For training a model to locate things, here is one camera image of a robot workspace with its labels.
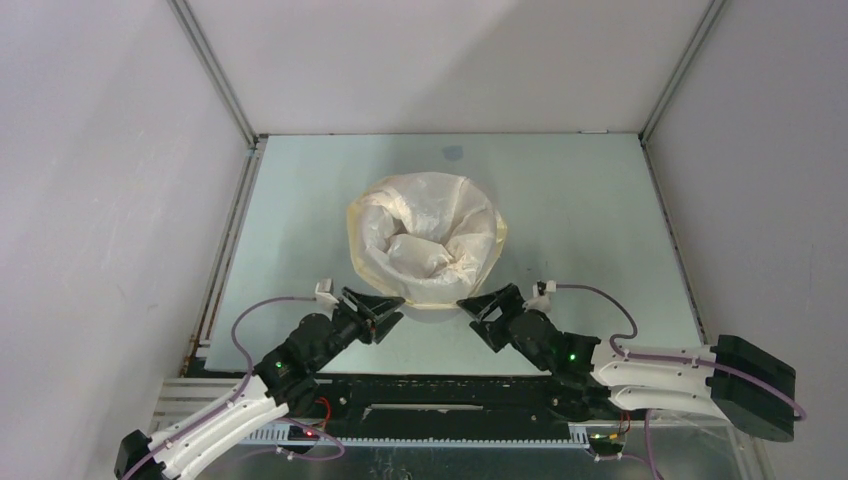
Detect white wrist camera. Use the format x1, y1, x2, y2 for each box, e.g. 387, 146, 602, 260
524, 280, 557, 314
314, 278, 339, 312

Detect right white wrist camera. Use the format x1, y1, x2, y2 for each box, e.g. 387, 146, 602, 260
524, 280, 557, 314

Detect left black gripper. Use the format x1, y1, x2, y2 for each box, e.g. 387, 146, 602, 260
310, 287, 404, 371

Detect right aluminium frame post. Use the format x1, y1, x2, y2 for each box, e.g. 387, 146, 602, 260
639, 0, 730, 147

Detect grey plastic trash bin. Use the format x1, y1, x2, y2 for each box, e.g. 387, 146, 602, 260
401, 304, 464, 324

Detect left aluminium floor rail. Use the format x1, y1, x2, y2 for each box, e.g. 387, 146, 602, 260
178, 134, 268, 377

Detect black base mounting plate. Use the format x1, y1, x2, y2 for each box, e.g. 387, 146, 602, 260
299, 374, 627, 442

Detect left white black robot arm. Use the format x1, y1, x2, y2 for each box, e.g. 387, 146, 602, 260
113, 280, 405, 479

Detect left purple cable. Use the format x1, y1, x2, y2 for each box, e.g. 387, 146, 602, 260
122, 296, 347, 480

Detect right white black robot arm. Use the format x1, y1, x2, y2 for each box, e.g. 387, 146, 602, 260
456, 281, 806, 442

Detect left aluminium frame post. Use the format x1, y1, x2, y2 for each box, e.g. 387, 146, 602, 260
167, 0, 258, 147

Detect grey slotted cable duct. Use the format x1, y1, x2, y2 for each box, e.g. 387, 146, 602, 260
245, 423, 591, 449

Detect translucent cream trash bag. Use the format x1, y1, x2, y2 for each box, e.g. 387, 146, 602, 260
346, 172, 508, 310

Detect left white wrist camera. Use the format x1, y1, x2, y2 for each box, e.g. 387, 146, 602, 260
314, 278, 339, 312

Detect aluminium frame post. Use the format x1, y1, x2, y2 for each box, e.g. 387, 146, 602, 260
639, 0, 730, 147
167, 0, 258, 147

